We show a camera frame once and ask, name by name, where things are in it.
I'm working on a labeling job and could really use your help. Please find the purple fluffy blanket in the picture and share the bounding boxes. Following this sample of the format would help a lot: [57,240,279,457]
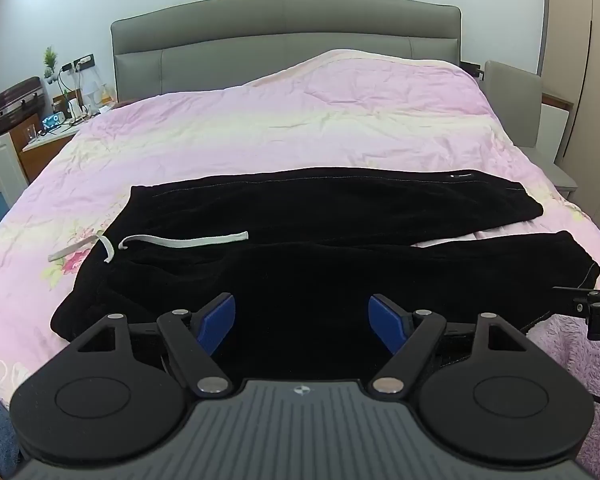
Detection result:
[525,304,600,477]

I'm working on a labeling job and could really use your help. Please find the black wall socket panel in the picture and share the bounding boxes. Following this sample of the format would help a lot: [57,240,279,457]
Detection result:
[60,54,97,73]

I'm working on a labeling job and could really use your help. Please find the white nightstand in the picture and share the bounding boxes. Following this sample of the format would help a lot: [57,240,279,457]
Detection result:
[21,109,103,154]

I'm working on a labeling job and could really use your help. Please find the white panel appliance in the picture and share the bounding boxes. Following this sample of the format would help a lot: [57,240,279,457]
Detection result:
[0,132,29,202]

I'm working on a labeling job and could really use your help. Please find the pink floral quilt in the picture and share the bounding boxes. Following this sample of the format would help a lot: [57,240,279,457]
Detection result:
[0,49,600,413]

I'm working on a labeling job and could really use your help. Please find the white table lamp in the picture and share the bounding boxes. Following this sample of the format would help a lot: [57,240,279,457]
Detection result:
[82,79,104,111]

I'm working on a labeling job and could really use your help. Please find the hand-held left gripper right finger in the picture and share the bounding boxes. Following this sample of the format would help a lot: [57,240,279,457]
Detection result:
[368,293,532,397]

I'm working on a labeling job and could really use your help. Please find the grey upholstered chair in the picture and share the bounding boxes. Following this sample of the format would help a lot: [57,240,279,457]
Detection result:
[484,60,579,197]

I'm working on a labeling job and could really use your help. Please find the black pants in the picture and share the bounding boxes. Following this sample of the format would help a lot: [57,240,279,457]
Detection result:
[49,168,600,382]

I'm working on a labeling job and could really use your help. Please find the brown suitcase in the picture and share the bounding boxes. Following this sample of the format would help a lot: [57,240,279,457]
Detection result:
[0,76,47,137]

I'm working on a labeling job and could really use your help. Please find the grey upholstered headboard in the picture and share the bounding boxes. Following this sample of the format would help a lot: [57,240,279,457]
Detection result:
[110,0,462,107]

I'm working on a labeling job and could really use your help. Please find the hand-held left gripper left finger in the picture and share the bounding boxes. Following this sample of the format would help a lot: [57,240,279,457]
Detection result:
[72,292,237,397]

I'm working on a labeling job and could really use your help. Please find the small green potted plant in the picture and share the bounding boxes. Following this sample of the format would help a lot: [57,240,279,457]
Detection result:
[42,45,62,84]

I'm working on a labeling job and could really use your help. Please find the brown wooden cabinet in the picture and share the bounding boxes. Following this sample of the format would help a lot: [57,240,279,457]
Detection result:
[7,114,45,183]

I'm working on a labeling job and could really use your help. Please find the beige wardrobe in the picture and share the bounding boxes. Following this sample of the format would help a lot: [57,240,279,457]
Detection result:
[539,0,600,173]

